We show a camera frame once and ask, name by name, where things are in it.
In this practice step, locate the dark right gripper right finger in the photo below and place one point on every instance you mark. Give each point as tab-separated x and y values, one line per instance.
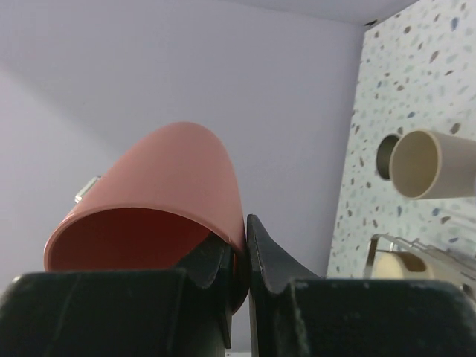
294	312

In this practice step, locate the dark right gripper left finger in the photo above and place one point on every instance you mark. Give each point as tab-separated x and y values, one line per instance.
181	311

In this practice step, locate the coral red plastic cup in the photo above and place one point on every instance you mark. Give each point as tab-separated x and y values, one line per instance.
158	202

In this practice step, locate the tall beige cup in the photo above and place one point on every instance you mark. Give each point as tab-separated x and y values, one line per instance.
430	165

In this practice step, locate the wire dish rack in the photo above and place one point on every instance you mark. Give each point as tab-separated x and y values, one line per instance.
443	235

